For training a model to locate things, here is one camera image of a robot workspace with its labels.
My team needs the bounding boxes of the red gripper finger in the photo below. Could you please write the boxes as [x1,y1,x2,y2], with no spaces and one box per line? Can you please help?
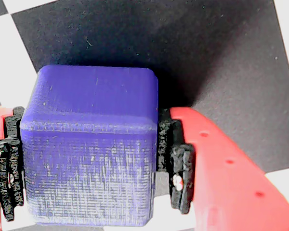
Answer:
[158,107,289,231]
[0,106,26,231]

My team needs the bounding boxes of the blue cube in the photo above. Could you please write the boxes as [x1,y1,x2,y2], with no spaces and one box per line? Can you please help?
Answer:
[19,64,159,227]

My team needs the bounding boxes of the black white marker board mat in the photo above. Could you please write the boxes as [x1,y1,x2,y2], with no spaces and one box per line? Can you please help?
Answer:
[0,0,289,231]

